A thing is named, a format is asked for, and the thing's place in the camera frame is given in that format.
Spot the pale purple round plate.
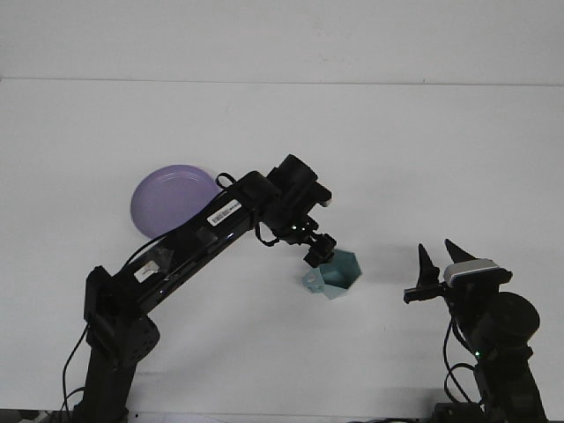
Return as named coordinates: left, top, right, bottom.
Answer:
left=130, top=164, right=220, bottom=241

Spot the pale blue hexagonal cup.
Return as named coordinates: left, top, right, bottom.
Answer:
left=301, top=249, right=364, bottom=302

